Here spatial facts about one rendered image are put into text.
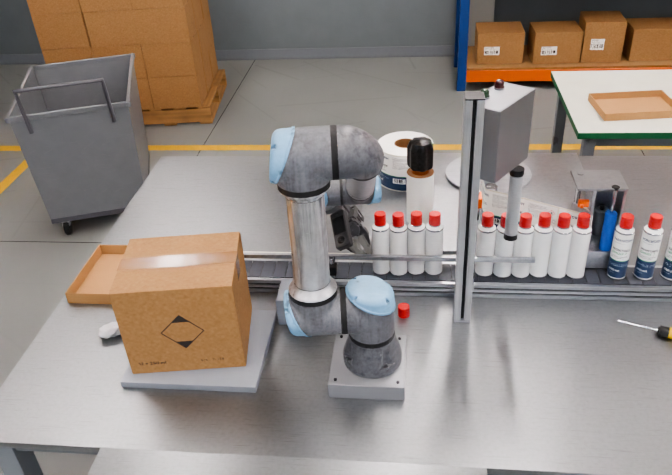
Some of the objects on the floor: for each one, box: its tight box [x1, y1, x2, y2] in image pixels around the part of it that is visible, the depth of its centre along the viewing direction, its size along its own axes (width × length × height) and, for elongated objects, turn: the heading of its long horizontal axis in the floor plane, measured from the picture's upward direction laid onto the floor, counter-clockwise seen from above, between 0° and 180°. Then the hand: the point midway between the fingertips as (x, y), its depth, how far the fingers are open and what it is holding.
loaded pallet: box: [18, 0, 227, 126], centre depth 517 cm, size 120×83×139 cm
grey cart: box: [4, 53, 150, 235], centre depth 396 cm, size 89×63×96 cm
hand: (368, 256), depth 201 cm, fingers closed, pressing on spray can
